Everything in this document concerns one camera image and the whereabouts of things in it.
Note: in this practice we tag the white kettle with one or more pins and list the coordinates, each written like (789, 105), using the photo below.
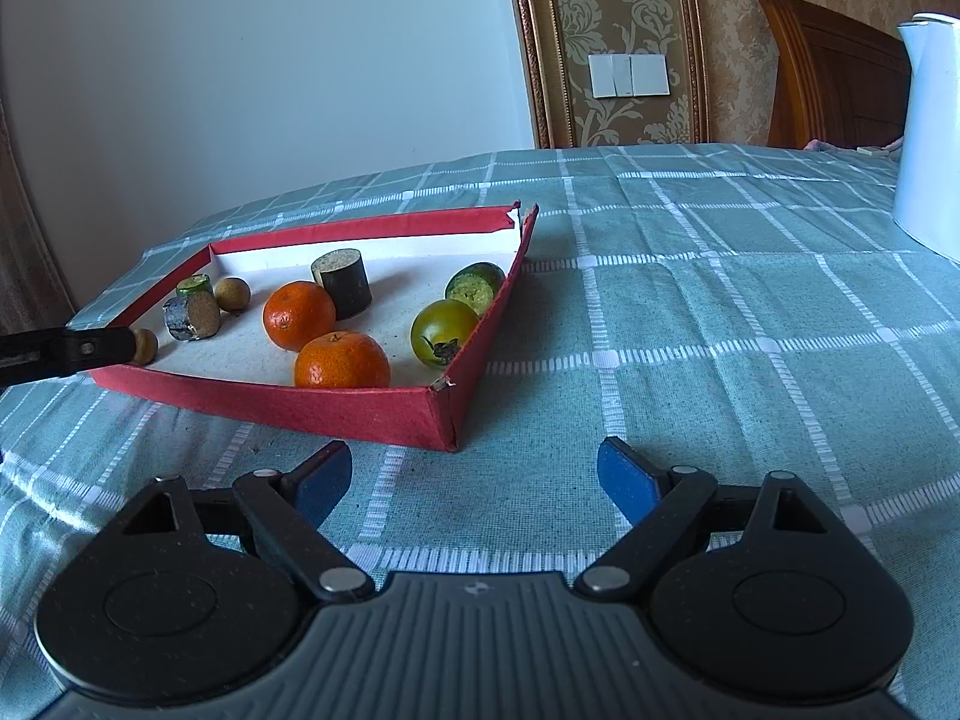
(930, 150)

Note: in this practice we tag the wooden headboard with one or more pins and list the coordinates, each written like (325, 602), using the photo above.
(832, 75)

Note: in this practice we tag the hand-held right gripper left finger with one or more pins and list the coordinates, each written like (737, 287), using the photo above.
(326, 481)

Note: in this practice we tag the large cucumber piece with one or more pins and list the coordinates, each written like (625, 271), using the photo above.
(193, 285)

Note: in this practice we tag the green tomato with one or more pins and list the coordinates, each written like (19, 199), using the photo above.
(439, 326)

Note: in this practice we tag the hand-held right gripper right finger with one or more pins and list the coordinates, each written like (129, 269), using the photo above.
(626, 480)

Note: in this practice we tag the gold framed wallpaper panel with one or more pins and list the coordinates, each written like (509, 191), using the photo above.
(615, 7)

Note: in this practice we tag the brown longan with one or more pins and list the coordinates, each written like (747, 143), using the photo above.
(232, 294)
(147, 346)

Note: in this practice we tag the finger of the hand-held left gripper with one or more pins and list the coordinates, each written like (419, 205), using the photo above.
(75, 349)

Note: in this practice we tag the small cucumber piece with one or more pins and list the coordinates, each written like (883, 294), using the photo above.
(472, 289)

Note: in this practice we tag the orange mandarin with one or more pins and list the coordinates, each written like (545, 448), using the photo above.
(341, 364)
(298, 315)

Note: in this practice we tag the green checked tablecloth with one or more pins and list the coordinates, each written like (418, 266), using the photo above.
(712, 330)

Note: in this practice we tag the pink cloth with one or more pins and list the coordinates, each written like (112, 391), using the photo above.
(814, 143)

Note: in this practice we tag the red cardboard box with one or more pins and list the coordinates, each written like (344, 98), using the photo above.
(420, 270)

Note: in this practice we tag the white wall switch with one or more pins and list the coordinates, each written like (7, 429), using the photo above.
(628, 75)

